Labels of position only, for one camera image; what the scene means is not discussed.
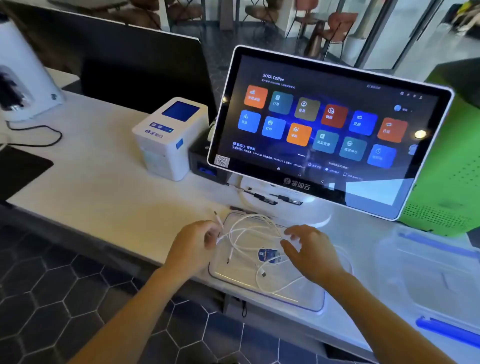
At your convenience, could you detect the person's left forearm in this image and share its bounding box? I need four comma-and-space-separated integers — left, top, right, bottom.
69, 264, 192, 364

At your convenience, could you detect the thin black cable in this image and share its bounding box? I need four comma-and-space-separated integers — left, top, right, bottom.
5, 119, 64, 148

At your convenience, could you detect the black pen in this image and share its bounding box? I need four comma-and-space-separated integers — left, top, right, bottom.
228, 204, 263, 215

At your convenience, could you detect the white label printer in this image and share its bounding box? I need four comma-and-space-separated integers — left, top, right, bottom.
131, 96, 210, 182

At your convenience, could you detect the brown padded armchair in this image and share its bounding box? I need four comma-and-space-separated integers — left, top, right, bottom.
242, 0, 280, 37
164, 0, 205, 23
112, 0, 163, 31

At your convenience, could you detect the person's right hand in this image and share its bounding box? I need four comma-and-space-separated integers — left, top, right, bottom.
279, 224, 349, 289

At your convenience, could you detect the clear plastic lid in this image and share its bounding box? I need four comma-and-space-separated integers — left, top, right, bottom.
208, 211, 326, 314

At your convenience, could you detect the small round brown table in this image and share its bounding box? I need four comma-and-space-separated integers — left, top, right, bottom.
304, 20, 326, 58

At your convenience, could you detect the white appliance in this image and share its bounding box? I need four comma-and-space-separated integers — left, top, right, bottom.
0, 13, 67, 123

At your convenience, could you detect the white touchscreen terminal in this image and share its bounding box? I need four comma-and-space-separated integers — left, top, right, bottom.
206, 44, 455, 229

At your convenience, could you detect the black receipt printer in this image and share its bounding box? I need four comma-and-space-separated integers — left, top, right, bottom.
188, 129, 230, 185

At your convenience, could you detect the person's left hand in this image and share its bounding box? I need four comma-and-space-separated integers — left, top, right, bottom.
163, 220, 224, 281

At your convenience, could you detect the white planter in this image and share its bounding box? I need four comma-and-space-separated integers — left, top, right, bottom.
343, 35, 370, 68

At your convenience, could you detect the orange brown chair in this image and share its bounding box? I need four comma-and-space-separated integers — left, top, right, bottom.
286, 0, 320, 40
316, 11, 359, 61

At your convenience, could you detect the black usb adapter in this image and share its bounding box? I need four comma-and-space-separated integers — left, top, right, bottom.
269, 193, 304, 206
247, 191, 279, 206

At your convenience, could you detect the clear container with blue clips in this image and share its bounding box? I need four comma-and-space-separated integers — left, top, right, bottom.
374, 224, 480, 350

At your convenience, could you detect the green cabinet machine grey top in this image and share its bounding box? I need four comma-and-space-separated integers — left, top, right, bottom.
397, 56, 480, 238

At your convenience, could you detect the black mat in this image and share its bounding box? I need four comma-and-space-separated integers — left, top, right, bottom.
0, 145, 54, 203

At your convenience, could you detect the white cable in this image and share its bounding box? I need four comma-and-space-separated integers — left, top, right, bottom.
213, 210, 286, 263
255, 243, 354, 295
219, 213, 301, 263

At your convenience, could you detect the dark pedestal table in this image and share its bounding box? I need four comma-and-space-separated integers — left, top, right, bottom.
217, 0, 235, 31

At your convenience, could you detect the person's right forearm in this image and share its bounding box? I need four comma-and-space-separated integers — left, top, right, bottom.
329, 271, 458, 364

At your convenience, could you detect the large black monitor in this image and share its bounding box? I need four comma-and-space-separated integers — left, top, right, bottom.
0, 0, 218, 123

